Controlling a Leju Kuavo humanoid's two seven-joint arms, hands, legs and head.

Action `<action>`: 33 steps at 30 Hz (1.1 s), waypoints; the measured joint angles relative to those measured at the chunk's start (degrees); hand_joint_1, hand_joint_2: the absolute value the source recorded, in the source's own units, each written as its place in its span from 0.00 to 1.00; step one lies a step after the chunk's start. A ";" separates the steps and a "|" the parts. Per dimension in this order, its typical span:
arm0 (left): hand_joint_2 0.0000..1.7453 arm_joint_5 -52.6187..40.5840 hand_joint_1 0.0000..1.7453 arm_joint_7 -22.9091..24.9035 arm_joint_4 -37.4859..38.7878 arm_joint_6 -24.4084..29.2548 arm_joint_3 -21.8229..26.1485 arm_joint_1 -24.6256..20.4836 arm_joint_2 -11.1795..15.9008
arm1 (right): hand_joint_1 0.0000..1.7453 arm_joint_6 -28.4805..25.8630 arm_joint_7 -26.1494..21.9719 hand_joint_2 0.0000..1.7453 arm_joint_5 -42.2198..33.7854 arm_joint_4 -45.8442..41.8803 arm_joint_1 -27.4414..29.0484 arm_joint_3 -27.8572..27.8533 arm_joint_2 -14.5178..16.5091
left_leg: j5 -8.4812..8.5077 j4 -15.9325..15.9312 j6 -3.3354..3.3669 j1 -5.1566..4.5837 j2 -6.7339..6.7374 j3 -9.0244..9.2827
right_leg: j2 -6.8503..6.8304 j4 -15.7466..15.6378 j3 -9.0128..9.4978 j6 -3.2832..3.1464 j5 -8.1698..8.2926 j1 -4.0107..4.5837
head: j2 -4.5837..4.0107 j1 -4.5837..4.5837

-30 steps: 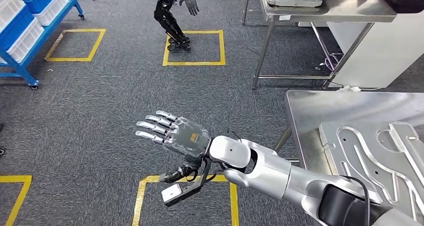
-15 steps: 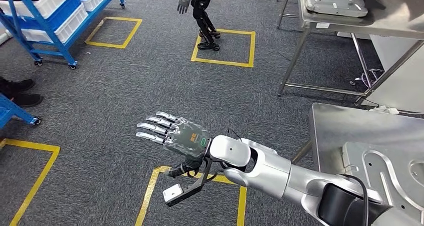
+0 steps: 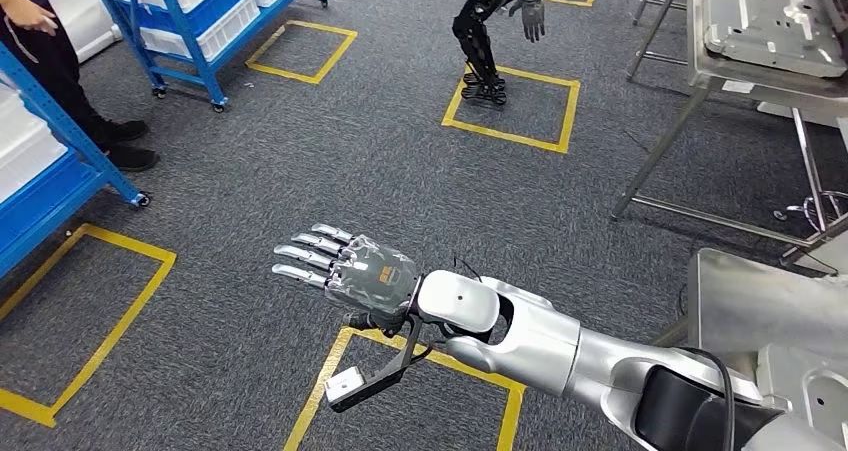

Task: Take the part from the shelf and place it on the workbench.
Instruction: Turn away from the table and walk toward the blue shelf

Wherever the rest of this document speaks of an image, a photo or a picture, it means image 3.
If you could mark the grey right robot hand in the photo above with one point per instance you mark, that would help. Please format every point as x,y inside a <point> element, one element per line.
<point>381,279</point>

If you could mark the black humanoid's grey hand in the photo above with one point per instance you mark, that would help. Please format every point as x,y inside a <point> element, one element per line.
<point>533,20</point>

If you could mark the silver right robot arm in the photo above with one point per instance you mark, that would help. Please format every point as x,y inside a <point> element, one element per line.
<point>543,348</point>

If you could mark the blue metal shelf rack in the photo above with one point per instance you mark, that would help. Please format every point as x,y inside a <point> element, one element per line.
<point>192,57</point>
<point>53,117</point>

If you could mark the stainless steel workbench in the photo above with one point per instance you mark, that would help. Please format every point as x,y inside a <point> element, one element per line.
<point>762,302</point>

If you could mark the black humanoid robot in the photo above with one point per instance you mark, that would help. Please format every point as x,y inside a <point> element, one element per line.
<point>477,37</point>

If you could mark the stainless steel table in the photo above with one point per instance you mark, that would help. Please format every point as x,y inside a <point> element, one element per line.
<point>662,150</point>

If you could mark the yellow floor tape square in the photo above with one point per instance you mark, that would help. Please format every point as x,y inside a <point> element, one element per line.
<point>334,54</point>
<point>126,315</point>

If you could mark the aluminium fixture plate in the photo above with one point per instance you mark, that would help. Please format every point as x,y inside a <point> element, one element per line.
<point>768,24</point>
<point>808,388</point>

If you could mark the blue plastic bin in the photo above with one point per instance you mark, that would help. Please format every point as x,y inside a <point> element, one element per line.
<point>46,199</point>
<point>218,7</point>

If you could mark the chrome star base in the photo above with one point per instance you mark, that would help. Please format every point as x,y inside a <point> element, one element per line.
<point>811,209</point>

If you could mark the person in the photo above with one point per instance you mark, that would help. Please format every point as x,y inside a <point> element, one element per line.
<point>53,70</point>

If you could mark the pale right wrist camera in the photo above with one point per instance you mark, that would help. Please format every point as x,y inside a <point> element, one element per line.
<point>344,385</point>

